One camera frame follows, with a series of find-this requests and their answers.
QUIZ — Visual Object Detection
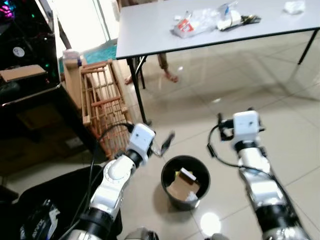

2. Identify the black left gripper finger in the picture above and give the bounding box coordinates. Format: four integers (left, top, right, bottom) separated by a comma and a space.
161, 131, 176, 154

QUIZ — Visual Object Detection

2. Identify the white tissue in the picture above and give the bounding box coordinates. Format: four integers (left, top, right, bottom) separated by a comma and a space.
283, 0, 306, 15

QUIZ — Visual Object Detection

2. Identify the black round rubbish bin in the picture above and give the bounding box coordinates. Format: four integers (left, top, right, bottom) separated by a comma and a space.
160, 155, 212, 211

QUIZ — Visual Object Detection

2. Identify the small white-topped carton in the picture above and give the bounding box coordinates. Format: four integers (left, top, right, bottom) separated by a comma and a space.
178, 167, 198, 184

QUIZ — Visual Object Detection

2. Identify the brown cardboard piece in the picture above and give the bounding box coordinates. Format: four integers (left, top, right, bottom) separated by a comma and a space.
166, 172, 201, 201

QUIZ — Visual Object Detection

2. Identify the small white paper scrap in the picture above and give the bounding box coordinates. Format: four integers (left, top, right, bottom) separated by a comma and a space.
184, 191, 200, 204

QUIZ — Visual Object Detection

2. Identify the barefoot person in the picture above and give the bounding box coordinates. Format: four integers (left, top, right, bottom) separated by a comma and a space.
123, 52, 180, 85

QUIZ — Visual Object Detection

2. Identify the wooden slatted rack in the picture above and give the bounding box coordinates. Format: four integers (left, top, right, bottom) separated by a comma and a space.
79, 59, 134, 159

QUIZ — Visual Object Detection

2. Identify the grey left robot knee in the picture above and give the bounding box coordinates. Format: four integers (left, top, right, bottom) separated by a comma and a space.
123, 227, 160, 240

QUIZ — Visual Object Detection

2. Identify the grey robot knee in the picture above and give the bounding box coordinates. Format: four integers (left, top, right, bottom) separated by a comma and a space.
123, 227, 160, 240
204, 232, 229, 240

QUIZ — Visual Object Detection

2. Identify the grey right robot knee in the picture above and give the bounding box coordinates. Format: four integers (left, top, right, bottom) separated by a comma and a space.
204, 232, 229, 240

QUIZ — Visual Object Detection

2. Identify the tall brown cardboard box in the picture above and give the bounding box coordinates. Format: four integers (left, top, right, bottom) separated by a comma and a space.
62, 49, 89, 109

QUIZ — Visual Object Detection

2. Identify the teal floor mat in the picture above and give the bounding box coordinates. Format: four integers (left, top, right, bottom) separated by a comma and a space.
58, 42, 119, 74

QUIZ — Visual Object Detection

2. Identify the crumpled white plastic wrapper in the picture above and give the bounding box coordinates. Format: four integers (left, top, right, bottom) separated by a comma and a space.
216, 1, 244, 31

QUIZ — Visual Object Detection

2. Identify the clear plastic bag red print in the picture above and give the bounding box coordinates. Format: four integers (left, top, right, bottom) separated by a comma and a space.
172, 9, 221, 40

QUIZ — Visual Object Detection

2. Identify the grey table with black legs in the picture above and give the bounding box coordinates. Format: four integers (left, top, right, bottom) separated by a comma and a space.
115, 0, 320, 126

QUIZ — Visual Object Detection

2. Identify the black flat wrapper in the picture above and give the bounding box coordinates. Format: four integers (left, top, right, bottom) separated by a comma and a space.
222, 14, 262, 32

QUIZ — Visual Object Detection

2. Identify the flat brown cardboard sheet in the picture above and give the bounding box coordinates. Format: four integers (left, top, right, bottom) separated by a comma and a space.
0, 64, 49, 83

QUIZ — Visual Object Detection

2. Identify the black cabinet with lit computer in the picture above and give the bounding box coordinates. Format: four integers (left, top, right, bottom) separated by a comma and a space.
0, 0, 103, 168

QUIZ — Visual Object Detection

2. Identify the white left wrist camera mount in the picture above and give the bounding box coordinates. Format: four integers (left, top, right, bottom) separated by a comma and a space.
128, 123, 157, 166

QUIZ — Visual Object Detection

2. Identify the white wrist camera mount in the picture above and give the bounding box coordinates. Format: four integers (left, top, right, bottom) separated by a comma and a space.
232, 110, 262, 144
128, 123, 157, 166

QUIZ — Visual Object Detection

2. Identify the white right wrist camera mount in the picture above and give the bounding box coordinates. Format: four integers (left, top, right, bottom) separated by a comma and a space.
232, 110, 262, 144

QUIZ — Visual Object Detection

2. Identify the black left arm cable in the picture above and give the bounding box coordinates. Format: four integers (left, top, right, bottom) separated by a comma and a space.
65, 121, 135, 237

